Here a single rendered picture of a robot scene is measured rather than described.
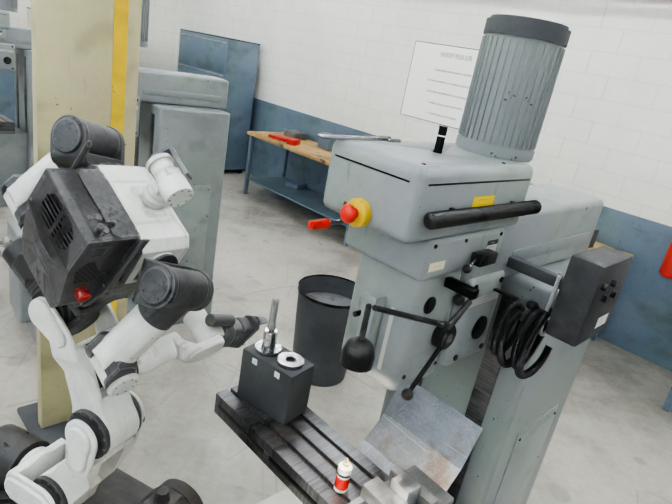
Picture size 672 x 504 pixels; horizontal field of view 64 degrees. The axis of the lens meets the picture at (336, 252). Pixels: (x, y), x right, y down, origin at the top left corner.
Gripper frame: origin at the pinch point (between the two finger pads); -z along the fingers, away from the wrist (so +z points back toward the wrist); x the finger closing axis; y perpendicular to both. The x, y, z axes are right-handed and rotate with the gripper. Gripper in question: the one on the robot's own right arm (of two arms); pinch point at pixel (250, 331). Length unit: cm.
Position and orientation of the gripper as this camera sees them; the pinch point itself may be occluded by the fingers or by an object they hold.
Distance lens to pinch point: 171.2
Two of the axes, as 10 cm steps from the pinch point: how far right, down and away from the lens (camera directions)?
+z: -3.9, -1.2, -9.1
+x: 7.1, -6.7, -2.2
